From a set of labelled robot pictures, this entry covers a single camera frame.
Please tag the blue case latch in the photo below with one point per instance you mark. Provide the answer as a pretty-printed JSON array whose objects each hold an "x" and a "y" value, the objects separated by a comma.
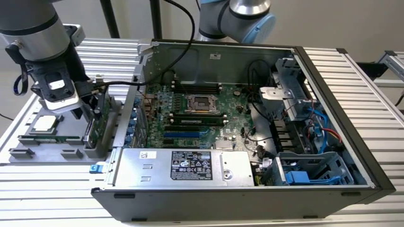
[{"x": 95, "y": 169}]

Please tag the aluminium frame table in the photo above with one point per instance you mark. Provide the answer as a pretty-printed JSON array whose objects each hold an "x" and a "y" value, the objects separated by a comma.
[{"x": 391, "y": 59}]

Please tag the silver power supply unit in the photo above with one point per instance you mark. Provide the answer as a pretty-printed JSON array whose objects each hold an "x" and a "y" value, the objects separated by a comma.
[{"x": 151, "y": 175}]

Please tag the CPU socket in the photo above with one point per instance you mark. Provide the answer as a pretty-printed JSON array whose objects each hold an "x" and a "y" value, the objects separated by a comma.
[{"x": 201, "y": 102}]

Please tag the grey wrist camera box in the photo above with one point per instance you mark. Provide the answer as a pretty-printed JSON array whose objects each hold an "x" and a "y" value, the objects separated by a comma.
[{"x": 79, "y": 35}]

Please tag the green RAM stick, white label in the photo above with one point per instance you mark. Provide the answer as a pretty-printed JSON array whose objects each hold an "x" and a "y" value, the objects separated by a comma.
[{"x": 47, "y": 139}]

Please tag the black stand pole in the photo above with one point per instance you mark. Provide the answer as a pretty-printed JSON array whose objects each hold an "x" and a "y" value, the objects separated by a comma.
[
  {"x": 157, "y": 19},
  {"x": 110, "y": 19}
]

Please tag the open grey PC case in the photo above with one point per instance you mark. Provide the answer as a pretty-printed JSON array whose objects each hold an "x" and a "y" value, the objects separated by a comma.
[{"x": 221, "y": 205}]

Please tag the metal disk bay bracket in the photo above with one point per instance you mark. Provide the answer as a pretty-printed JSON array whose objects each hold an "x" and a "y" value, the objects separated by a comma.
[{"x": 290, "y": 78}]

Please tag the green motherboard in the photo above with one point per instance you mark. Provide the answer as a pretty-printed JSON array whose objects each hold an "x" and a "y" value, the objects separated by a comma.
[{"x": 234, "y": 111}]

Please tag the black expansion slot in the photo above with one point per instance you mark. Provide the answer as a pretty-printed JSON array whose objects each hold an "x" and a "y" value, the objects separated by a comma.
[{"x": 182, "y": 128}]

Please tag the silver CPU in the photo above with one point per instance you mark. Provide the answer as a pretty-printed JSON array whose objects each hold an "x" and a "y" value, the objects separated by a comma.
[{"x": 45, "y": 123}]

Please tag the grey parts rack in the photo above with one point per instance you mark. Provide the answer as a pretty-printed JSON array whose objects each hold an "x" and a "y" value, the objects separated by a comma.
[{"x": 74, "y": 128}]

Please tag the blue drive carrier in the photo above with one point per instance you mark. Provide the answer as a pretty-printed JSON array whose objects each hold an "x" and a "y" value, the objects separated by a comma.
[{"x": 297, "y": 177}]

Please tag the black table bracket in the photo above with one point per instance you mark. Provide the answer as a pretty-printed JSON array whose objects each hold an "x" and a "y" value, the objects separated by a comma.
[{"x": 375, "y": 69}]

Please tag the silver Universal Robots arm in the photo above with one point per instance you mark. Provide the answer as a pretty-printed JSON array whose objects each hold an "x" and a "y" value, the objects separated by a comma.
[{"x": 31, "y": 28}]

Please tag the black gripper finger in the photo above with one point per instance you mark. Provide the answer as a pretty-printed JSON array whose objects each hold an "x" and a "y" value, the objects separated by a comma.
[{"x": 99, "y": 104}]

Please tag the round coin battery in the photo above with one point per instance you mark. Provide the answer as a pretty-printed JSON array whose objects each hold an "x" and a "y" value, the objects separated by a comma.
[{"x": 238, "y": 92}]

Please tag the blue expansion slot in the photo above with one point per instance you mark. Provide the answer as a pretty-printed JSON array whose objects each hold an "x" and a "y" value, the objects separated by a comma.
[{"x": 183, "y": 135}]

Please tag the small silver heatsink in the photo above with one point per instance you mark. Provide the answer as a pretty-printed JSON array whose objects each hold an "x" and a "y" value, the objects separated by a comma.
[{"x": 225, "y": 144}]

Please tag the green graphics card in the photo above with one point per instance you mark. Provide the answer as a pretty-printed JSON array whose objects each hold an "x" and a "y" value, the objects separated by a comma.
[{"x": 103, "y": 127}]

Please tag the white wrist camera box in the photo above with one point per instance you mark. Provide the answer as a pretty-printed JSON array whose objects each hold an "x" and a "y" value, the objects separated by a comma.
[{"x": 61, "y": 101}]

